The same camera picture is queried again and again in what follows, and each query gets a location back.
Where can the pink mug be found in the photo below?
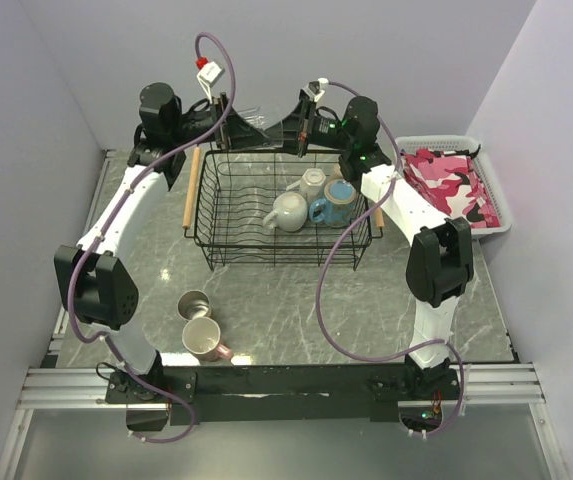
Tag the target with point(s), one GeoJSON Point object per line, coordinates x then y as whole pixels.
{"type": "Point", "coordinates": [201, 336]}

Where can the white plastic basket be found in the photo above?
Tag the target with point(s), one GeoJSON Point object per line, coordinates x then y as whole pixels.
{"type": "Point", "coordinates": [482, 165]}

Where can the aluminium frame rail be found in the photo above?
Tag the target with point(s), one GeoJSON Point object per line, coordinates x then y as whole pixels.
{"type": "Point", "coordinates": [77, 389]}

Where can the clear glass cup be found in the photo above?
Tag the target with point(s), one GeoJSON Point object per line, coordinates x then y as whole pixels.
{"type": "Point", "coordinates": [266, 120]}

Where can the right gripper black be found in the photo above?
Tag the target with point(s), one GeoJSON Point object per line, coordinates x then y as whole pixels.
{"type": "Point", "coordinates": [297, 127]}

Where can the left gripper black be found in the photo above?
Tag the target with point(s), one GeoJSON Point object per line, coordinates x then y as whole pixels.
{"type": "Point", "coordinates": [228, 135]}

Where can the steel cup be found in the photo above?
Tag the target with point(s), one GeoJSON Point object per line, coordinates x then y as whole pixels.
{"type": "Point", "coordinates": [194, 304]}

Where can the white faceted mug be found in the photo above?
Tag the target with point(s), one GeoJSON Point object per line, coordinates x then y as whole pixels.
{"type": "Point", "coordinates": [310, 185]}

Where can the black wire dish rack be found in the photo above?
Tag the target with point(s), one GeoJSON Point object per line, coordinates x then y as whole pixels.
{"type": "Point", "coordinates": [249, 207]}

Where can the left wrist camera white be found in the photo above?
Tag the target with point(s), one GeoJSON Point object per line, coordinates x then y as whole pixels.
{"type": "Point", "coordinates": [209, 73]}

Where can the beige handleless cup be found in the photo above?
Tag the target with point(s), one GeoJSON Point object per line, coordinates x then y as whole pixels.
{"type": "Point", "coordinates": [336, 173]}

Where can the beige mug white inside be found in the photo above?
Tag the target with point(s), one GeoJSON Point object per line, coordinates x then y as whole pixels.
{"type": "Point", "coordinates": [289, 213]}

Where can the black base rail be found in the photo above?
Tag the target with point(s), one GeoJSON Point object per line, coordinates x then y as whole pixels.
{"type": "Point", "coordinates": [304, 392]}

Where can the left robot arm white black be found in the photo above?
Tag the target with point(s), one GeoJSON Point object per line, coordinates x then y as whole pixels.
{"type": "Point", "coordinates": [97, 291]}

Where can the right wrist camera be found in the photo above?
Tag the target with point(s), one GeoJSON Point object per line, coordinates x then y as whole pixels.
{"type": "Point", "coordinates": [315, 90]}

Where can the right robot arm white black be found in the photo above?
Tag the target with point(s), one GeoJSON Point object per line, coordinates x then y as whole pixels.
{"type": "Point", "coordinates": [440, 262]}

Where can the pink camouflage cloth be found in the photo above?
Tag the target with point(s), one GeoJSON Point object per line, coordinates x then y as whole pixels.
{"type": "Point", "coordinates": [449, 181]}

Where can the blue butterfly mug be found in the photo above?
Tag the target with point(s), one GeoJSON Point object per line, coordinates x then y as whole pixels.
{"type": "Point", "coordinates": [336, 205]}

